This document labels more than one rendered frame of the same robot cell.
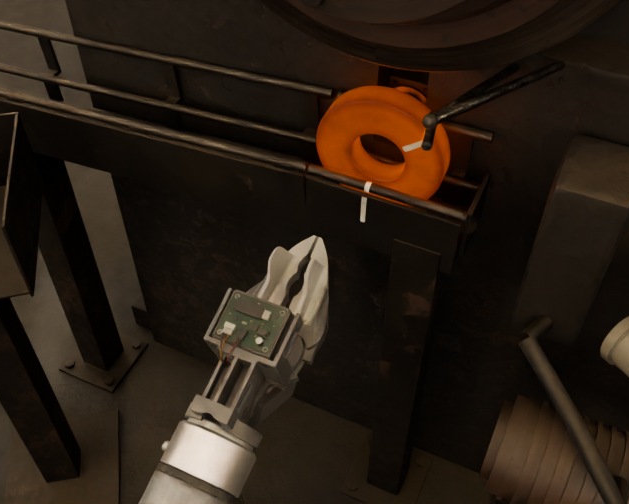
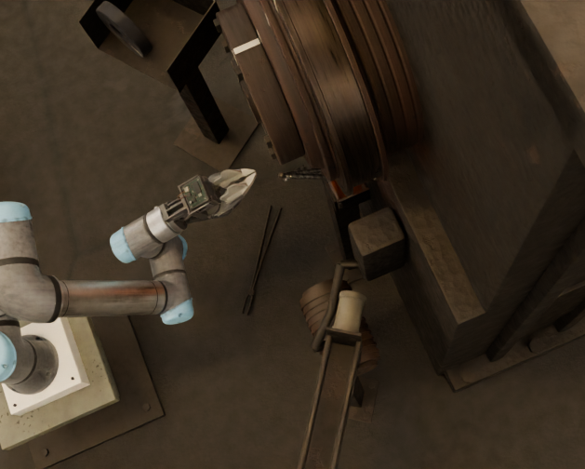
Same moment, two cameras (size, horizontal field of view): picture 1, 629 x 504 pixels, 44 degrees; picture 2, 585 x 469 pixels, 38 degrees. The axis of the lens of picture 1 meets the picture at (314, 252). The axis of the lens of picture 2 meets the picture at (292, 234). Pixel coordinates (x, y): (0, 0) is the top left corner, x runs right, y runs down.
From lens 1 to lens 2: 1.31 m
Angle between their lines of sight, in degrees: 38
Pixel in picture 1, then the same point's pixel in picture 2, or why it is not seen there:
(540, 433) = (323, 301)
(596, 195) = (357, 241)
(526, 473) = (307, 311)
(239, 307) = (193, 184)
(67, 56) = not seen: outside the picture
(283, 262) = (232, 174)
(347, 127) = not seen: hidden behind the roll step
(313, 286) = (234, 191)
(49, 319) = not seen: hidden behind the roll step
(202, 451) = (155, 221)
